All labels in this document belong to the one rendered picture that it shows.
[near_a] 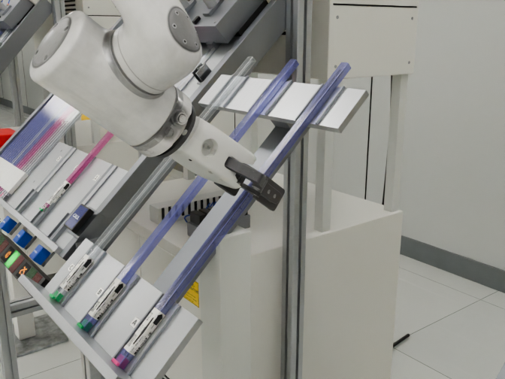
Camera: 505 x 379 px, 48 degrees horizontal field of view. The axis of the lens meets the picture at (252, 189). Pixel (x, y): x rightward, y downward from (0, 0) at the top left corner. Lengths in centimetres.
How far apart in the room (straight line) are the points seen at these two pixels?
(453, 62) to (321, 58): 142
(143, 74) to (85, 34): 7
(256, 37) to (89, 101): 67
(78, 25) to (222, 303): 48
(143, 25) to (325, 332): 117
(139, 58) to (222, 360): 54
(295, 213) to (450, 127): 155
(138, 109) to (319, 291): 99
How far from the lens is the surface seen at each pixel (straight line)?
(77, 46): 57
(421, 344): 226
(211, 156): 65
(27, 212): 134
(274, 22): 124
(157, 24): 55
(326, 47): 136
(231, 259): 87
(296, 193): 129
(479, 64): 266
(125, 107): 60
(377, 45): 147
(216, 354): 95
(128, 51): 56
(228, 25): 122
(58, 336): 231
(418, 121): 285
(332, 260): 150
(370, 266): 162
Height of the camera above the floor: 112
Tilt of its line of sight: 16 degrees down
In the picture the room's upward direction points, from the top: straight up
